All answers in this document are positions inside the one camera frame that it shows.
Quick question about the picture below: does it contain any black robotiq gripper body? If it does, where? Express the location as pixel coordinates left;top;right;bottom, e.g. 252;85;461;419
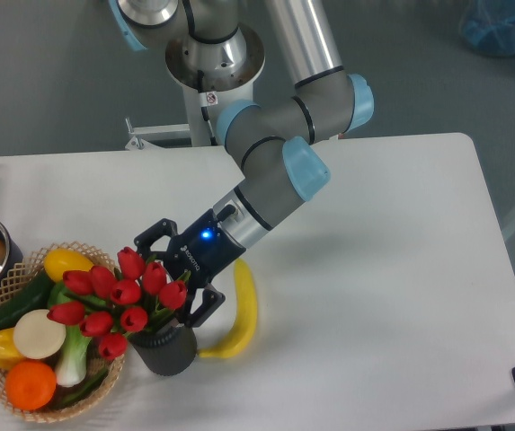
163;209;246;291

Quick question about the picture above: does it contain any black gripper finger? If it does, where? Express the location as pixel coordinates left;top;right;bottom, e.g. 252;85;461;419
134;218;179;262
176;286;226;327

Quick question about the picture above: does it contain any dark grey ribbed vase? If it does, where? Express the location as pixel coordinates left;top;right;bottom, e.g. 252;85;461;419
129;310;197;376

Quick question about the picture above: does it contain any red tulip bouquet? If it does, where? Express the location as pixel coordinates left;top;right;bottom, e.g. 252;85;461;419
44;247;191;361

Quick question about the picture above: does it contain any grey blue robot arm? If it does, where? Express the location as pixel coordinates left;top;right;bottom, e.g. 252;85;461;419
110;1;374;327

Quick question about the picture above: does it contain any yellow banana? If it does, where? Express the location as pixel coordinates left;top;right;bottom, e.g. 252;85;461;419
198;259;258;359

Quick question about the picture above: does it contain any yellow lemon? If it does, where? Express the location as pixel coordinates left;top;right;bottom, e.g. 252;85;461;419
43;248;93;282

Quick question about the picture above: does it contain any dark green cucumber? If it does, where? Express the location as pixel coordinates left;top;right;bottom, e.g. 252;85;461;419
0;270;55;330

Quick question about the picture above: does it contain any green white bok choy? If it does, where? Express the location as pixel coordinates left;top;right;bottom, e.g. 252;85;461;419
48;281;91;388

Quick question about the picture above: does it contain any woven wicker basket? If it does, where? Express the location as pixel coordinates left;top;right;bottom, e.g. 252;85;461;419
0;242;124;424

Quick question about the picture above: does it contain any green chili pepper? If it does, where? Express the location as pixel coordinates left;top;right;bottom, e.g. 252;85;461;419
51;368;109;409

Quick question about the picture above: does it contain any white round radish slice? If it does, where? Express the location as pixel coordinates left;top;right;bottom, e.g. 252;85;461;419
13;309;67;359

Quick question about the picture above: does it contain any orange fruit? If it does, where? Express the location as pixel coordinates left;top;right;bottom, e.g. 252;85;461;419
4;360;57;410

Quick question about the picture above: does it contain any yellow bell pepper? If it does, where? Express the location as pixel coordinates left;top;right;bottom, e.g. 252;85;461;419
0;328;26;371

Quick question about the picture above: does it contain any blue plastic bag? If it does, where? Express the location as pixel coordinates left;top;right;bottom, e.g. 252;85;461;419
459;1;515;57

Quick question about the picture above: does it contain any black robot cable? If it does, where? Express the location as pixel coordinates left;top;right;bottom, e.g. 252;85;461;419
196;69;218;147

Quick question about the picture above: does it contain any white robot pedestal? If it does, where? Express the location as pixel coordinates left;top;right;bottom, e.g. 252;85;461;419
126;23;265;149

